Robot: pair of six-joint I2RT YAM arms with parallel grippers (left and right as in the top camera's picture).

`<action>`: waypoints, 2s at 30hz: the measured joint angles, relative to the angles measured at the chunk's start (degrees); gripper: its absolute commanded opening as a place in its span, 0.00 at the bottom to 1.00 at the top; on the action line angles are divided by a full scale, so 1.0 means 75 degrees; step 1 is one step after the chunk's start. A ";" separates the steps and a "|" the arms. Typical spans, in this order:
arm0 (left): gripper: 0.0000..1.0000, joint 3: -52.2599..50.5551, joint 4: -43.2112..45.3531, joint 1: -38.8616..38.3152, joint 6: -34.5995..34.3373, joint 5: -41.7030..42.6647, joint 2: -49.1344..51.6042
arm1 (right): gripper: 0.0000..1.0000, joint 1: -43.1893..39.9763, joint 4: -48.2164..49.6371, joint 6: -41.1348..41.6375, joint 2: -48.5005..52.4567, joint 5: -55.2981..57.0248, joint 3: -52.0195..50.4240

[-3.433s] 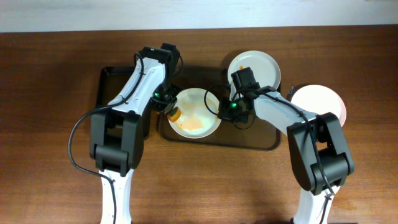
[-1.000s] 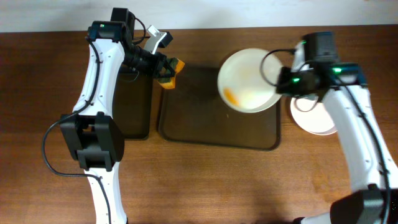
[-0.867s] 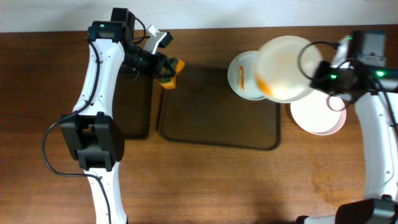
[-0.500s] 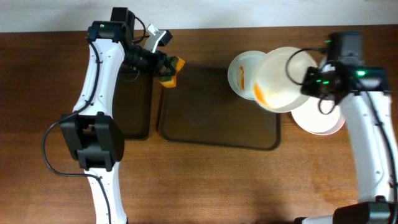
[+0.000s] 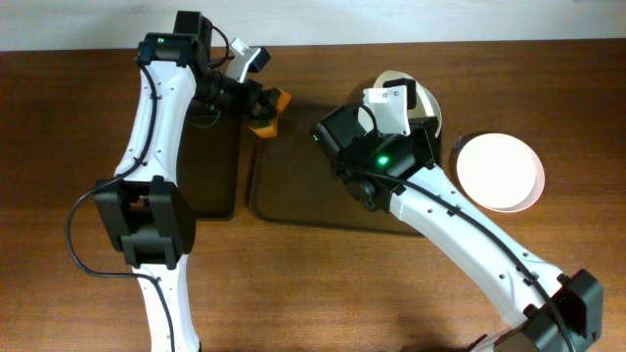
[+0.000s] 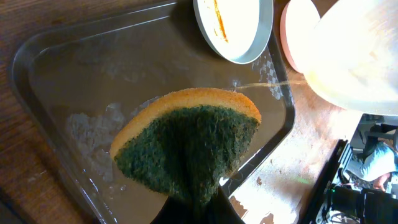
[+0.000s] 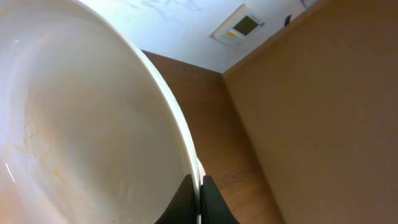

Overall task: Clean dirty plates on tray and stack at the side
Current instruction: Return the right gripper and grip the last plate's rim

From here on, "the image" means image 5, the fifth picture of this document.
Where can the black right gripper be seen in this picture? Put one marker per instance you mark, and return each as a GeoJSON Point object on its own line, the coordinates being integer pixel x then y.
{"type": "Point", "coordinates": [429, 135]}

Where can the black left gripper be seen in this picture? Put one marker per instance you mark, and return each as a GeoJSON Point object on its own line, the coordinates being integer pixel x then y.
{"type": "Point", "coordinates": [255, 99]}

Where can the white plate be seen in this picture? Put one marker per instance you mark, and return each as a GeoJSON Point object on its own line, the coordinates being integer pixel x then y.
{"type": "Point", "coordinates": [426, 103]}

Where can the orange green scrub sponge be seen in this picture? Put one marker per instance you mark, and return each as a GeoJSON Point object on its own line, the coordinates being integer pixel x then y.
{"type": "Point", "coordinates": [265, 113]}

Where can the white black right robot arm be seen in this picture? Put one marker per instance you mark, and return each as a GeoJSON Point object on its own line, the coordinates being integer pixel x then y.
{"type": "Point", "coordinates": [544, 309]}

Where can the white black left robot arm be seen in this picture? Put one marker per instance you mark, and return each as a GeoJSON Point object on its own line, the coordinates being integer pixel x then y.
{"type": "Point", "coordinates": [144, 212]}

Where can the black water basin tray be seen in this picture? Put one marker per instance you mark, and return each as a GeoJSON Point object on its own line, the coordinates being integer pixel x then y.
{"type": "Point", "coordinates": [207, 164]}

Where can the dark brown serving tray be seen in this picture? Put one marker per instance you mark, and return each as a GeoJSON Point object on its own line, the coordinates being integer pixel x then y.
{"type": "Point", "coordinates": [325, 170]}

